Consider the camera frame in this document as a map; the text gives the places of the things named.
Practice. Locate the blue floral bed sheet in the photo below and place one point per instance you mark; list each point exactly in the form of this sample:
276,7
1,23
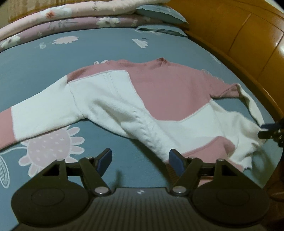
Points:
88,53

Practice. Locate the blue pillow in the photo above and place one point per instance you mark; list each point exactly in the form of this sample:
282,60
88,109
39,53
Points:
164,30
159,13

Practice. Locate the pink and white sweater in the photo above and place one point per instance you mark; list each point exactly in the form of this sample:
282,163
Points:
173,95

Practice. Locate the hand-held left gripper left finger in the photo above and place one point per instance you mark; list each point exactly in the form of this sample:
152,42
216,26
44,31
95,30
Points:
105,161

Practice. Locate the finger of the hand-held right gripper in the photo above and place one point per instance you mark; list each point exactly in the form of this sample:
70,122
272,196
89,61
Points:
270,126
268,134

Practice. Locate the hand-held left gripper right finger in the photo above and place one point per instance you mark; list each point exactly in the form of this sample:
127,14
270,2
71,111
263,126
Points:
176,162

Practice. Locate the wooden bed headboard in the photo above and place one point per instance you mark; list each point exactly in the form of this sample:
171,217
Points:
221,26

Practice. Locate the light pink floral quilt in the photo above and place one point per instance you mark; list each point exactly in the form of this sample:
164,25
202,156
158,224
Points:
66,13

